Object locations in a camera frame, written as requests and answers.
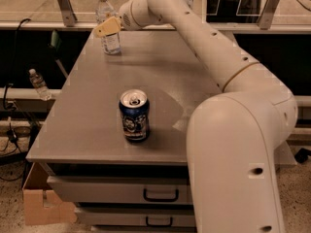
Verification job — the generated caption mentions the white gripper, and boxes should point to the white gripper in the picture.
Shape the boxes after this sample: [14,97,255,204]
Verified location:
[93,0,136,38]

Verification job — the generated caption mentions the clear plastic water bottle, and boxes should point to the clear plastic water bottle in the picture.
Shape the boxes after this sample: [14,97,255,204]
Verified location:
[95,0,121,54]

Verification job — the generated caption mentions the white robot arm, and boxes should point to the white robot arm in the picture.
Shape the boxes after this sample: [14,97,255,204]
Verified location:
[94,0,297,233]

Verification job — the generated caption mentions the small water bottle on ledge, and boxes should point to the small water bottle on ledge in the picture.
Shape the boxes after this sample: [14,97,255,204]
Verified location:
[29,69,52,101]

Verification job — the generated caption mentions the blue soda can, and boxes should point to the blue soda can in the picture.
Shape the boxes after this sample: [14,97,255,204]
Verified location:
[119,89,150,142]

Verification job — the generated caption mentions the grey drawer cabinet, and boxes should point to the grey drawer cabinet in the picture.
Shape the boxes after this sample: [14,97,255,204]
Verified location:
[26,30,297,233]

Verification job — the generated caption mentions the upper grey drawer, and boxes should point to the upper grey drawer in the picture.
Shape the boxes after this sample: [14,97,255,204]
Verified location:
[48,176,192,205]

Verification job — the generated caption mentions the grey drawer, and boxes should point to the grey drawer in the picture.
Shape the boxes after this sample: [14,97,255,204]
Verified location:
[75,208,195,227]
[48,176,192,205]

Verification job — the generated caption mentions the cardboard box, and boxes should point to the cardboard box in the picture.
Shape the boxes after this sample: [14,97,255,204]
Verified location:
[22,163,77,226]

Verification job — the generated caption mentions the lower grey drawer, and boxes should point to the lower grey drawer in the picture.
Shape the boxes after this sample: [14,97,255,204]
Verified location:
[75,208,195,227]

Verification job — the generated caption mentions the left metal bracket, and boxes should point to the left metal bracket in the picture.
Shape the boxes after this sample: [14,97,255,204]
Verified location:
[57,0,77,27]

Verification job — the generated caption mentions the metal bracket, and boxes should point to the metal bracket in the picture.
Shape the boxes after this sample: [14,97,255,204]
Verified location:
[258,0,280,30]
[57,0,77,27]

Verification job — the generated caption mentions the black cable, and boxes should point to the black cable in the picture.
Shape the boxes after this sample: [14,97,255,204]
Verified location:
[0,17,32,183]

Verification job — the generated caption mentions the right metal bracket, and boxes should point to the right metal bracket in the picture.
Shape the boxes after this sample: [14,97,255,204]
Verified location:
[258,0,280,30]

